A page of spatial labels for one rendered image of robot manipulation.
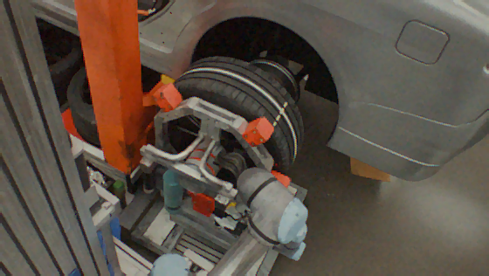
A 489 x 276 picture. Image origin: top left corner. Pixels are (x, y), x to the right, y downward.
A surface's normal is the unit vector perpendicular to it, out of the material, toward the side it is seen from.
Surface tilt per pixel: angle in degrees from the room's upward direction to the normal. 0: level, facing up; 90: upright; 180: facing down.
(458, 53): 90
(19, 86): 90
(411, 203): 0
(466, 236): 0
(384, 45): 90
